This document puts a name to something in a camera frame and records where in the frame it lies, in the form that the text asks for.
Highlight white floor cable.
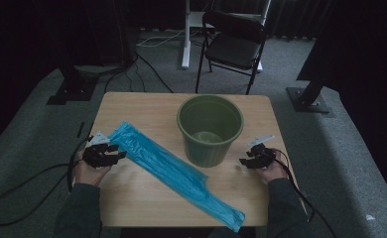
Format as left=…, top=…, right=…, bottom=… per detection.
left=135, top=28, right=203, bottom=49

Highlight black floor cables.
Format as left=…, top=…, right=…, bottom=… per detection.
left=103, top=49, right=175, bottom=94

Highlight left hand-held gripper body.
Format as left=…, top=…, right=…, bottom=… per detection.
left=81, top=131, right=117, bottom=169

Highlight blue plastic bag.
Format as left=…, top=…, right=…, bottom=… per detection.
left=107, top=120, right=246, bottom=233

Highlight green plastic bin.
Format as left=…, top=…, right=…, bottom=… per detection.
left=176, top=93, right=245, bottom=169

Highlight black folding chair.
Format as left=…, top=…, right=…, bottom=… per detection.
left=194, top=10, right=269, bottom=96

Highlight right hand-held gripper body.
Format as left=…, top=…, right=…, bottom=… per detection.
left=246, top=134, right=277, bottom=170

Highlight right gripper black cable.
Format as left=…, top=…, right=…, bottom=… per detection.
left=273, top=148, right=338, bottom=238

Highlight black stand base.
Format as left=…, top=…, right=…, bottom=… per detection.
left=286, top=78, right=336, bottom=119
left=46, top=63, right=100, bottom=106

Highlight person's right hand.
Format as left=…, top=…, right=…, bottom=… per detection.
left=255, top=148, right=291, bottom=184

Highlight black floor tape strip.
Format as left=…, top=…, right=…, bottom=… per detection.
left=75, top=121, right=86, bottom=139

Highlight person's left hand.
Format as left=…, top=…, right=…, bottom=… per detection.
left=72, top=150, right=112, bottom=188

